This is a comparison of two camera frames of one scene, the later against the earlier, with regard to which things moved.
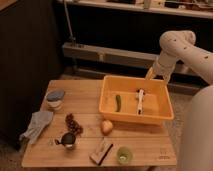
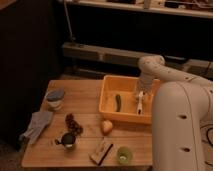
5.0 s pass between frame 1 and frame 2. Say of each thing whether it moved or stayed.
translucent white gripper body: moved
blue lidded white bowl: stayed
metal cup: stayed
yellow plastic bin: stayed
